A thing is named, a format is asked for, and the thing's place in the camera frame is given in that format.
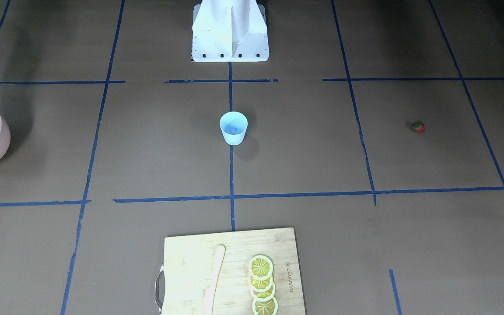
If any red strawberry on table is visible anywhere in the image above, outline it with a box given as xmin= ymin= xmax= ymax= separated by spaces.
xmin=411 ymin=122 xmax=426 ymax=133

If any top lemon slice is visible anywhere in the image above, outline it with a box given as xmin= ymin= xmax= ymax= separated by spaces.
xmin=248 ymin=255 xmax=274 ymax=280

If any bamboo cutting board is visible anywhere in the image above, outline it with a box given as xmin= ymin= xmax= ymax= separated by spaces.
xmin=161 ymin=227 xmax=306 ymax=315

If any bottom lemon slice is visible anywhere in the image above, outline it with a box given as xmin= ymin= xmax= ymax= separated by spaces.
xmin=252 ymin=297 xmax=279 ymax=315

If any lemon slice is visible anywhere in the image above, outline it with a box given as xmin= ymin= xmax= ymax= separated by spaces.
xmin=249 ymin=275 xmax=274 ymax=293
xmin=248 ymin=255 xmax=274 ymax=280
xmin=252 ymin=297 xmax=279 ymax=315
xmin=250 ymin=283 xmax=277 ymax=301

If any light blue plastic cup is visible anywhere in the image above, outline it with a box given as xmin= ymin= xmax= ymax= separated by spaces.
xmin=219 ymin=111 xmax=248 ymax=146

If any metal cutting board handle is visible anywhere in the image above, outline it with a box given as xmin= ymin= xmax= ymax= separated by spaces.
xmin=154 ymin=264 xmax=164 ymax=315

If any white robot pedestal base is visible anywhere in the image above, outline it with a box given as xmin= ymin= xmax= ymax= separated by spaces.
xmin=191 ymin=0 xmax=270 ymax=63

